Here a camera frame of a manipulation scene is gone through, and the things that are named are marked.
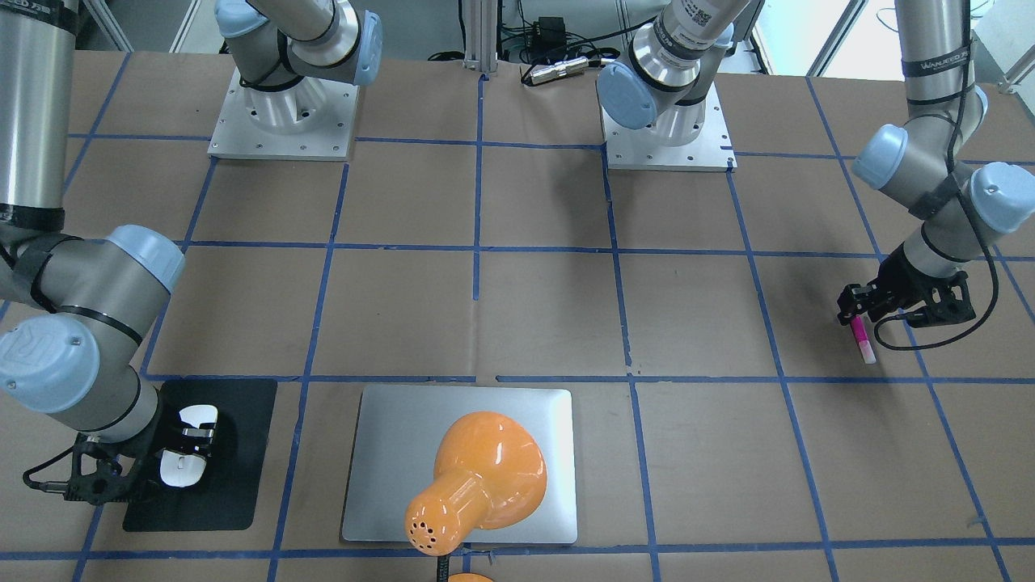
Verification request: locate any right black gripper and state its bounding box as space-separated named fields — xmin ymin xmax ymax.
xmin=121 ymin=400 xmax=218 ymax=487

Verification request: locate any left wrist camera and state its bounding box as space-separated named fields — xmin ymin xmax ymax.
xmin=906 ymin=270 xmax=976 ymax=328

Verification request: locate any white computer mouse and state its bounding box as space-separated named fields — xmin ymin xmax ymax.
xmin=160 ymin=404 xmax=219 ymax=460

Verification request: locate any pink highlighter pen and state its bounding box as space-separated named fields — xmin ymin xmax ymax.
xmin=849 ymin=314 xmax=877 ymax=365

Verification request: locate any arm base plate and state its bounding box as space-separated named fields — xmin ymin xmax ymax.
xmin=602 ymin=86 xmax=738 ymax=172
xmin=208 ymin=71 xmax=360 ymax=162

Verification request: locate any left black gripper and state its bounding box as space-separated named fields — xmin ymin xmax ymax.
xmin=838 ymin=248 xmax=955 ymax=327

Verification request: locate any black mousepad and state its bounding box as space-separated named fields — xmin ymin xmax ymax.
xmin=123 ymin=378 xmax=277 ymax=533

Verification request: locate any grey closed laptop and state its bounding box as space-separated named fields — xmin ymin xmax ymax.
xmin=341 ymin=384 xmax=579 ymax=545

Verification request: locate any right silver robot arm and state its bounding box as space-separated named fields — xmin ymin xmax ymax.
xmin=1 ymin=1 xmax=218 ymax=505

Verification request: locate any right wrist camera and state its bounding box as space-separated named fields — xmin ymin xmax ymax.
xmin=64 ymin=434 xmax=150 ymax=506

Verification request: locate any orange desk lamp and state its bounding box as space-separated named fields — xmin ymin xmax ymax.
xmin=404 ymin=411 xmax=548 ymax=581

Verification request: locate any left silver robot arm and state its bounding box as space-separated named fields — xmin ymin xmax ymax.
xmin=598 ymin=1 xmax=1033 ymax=328

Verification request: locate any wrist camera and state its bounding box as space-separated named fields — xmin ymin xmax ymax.
xmin=906 ymin=270 xmax=976 ymax=328
xmin=64 ymin=434 xmax=150 ymax=506

